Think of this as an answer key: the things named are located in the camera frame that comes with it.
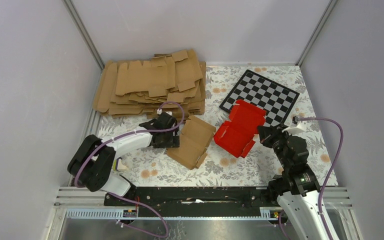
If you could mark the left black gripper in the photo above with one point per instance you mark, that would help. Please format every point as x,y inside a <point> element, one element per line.
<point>173,142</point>

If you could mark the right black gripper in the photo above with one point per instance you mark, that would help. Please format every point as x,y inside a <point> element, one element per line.
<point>266,134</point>

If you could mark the single brown cardboard blank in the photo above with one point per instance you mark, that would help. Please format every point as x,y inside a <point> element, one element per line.
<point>194,140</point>

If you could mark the red paper box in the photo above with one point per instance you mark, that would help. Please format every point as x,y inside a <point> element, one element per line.
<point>236,135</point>

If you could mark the stack of brown cardboard blanks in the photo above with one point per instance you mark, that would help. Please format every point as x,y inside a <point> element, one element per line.
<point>174,81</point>

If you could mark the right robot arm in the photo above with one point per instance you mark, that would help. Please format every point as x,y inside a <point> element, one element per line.
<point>297,191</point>

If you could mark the black white checkerboard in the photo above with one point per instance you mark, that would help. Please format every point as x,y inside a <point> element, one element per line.
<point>276,99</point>

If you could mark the floral patterned mat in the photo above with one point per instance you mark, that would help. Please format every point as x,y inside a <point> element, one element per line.
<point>152,167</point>

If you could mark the small yellow white object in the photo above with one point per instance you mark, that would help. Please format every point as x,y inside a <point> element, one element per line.
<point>118,166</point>

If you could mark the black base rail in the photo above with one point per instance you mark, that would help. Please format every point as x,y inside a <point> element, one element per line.
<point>199,202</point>

